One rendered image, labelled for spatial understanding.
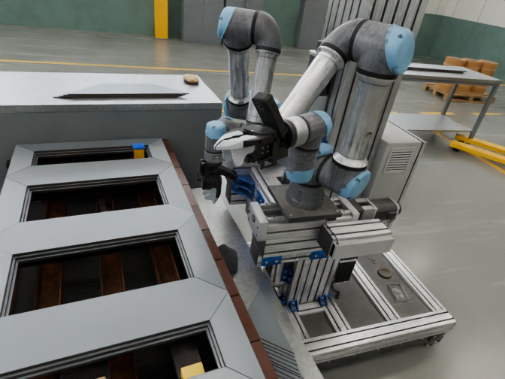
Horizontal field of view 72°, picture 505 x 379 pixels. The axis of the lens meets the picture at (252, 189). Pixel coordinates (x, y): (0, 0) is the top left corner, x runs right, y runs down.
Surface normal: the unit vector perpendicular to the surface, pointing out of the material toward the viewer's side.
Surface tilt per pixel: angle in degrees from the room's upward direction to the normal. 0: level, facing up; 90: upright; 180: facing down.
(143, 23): 90
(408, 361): 0
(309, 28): 90
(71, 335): 0
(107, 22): 90
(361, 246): 90
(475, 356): 0
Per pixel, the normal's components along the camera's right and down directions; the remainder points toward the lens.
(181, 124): 0.38, 0.53
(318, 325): 0.12, -0.84
